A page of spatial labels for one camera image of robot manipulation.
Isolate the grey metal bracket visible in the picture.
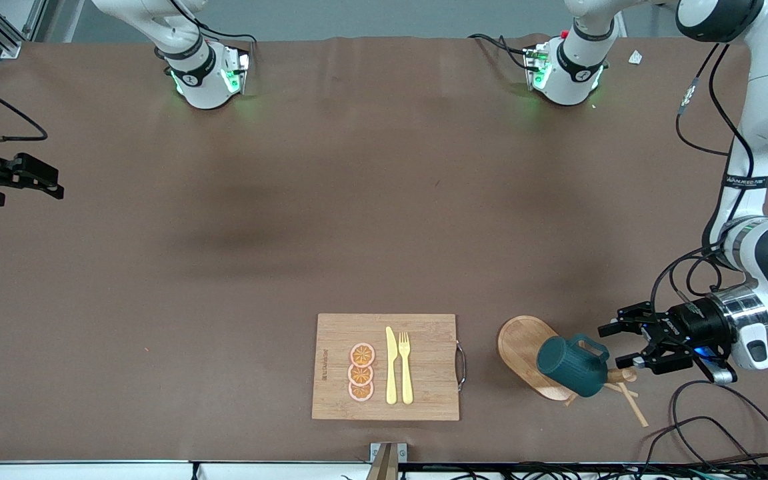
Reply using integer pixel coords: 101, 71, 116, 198
370, 442, 408, 480

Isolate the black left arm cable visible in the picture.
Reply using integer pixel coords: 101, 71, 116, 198
649, 41, 757, 321

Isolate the yellow plastic fork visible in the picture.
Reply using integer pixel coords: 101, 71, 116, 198
398, 331, 414, 405

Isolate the yellow plastic knife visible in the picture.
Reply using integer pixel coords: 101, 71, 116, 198
385, 326, 399, 405

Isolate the wooden mug rack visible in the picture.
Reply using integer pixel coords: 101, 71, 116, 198
497, 315, 649, 428

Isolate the aluminium frame profile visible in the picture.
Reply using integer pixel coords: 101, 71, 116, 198
0, 0, 48, 59

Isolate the black base cable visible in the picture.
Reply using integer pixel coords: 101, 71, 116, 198
467, 32, 535, 73

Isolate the bamboo cutting board metal handle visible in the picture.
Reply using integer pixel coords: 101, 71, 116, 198
311, 313, 467, 421

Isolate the brown table mat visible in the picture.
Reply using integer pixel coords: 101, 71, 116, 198
0, 35, 768, 464

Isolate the black cable loop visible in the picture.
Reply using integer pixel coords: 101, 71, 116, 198
637, 416, 761, 480
668, 380, 768, 477

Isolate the teal ribbed mug yellow inside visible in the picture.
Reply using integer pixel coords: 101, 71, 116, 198
536, 333, 611, 398

